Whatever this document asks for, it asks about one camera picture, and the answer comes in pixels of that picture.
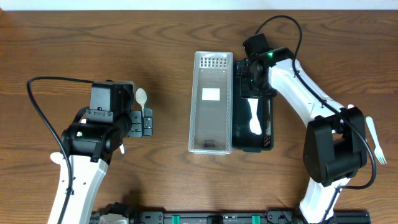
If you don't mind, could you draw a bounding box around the white plastic spoon top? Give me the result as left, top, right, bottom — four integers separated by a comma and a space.
136, 88, 147, 116

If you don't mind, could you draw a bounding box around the white plastic spoon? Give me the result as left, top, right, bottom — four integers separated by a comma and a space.
50, 152, 65, 165
248, 98, 262, 135
119, 144, 125, 154
136, 88, 147, 116

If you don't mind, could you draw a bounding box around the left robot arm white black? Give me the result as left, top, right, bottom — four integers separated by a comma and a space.
49, 81, 153, 223

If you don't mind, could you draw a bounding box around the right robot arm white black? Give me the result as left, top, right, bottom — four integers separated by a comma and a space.
238, 34, 367, 223

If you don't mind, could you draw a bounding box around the white label sticker in basket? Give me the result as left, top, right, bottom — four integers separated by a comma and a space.
201, 88, 220, 101

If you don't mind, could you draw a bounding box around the translucent white plastic basket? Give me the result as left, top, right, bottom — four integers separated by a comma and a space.
188, 51, 233, 155

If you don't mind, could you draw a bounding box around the dark green plastic basket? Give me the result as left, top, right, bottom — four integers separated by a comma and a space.
232, 60, 274, 152

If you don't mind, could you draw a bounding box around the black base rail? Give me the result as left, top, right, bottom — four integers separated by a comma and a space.
90, 202, 373, 224

